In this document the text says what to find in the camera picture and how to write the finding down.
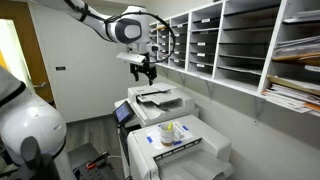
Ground brown wooden door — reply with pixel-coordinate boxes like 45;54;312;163
0;0;55;104

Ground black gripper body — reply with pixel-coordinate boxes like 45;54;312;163
129;61;158;77

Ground white mail sorter shelf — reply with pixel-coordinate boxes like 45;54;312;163
148;0;320;118

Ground white office copier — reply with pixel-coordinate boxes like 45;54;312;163
113;82;200;180

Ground metal door handle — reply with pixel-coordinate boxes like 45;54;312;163
32;81;50;90

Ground white desktop printer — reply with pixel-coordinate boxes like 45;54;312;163
126;114;235;180

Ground tan folder with papers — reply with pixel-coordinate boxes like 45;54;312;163
266;73;320;97

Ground copier touch screen panel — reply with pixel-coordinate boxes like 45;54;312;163
112;100;136;127

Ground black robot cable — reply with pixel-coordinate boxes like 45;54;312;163
63;0;177;65

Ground white papers in slot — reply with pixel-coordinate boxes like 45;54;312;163
282;8;320;25

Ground yellow folder in slot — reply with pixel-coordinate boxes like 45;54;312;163
154;23;171;32

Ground manila envelopes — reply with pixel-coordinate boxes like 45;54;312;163
271;51;320;67

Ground red handled tool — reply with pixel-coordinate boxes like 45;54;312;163
85;151;111;171

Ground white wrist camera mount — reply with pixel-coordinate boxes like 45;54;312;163
116;51;148;65

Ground white mug with brown base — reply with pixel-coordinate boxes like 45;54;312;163
159;122;183;147

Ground stack of white papers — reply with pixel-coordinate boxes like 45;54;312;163
261;83;320;115

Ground white shelf bracket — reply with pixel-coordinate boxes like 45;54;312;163
205;80;216;102
177;72;187;87
254;96;266;127

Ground grey paper pile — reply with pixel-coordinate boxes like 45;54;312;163
273;35;320;58

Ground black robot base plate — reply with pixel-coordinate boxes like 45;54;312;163
67;142;118;180

